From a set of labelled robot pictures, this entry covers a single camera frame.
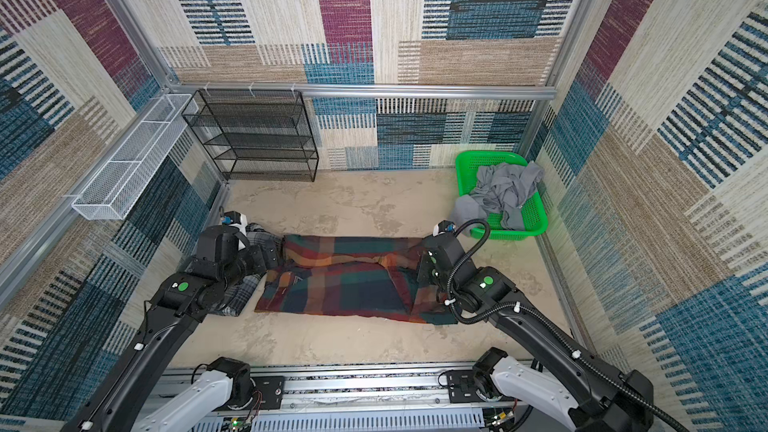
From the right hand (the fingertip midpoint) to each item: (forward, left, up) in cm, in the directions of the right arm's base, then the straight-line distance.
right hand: (421, 266), depth 76 cm
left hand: (+5, +39, +5) cm, 40 cm away
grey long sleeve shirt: (+33, -30, -10) cm, 46 cm away
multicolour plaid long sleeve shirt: (+4, +15, -14) cm, 21 cm away
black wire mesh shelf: (+54, +54, 0) cm, 77 cm away
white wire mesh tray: (+13, +72, +18) cm, 75 cm away
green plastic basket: (+25, -40, -10) cm, 48 cm away
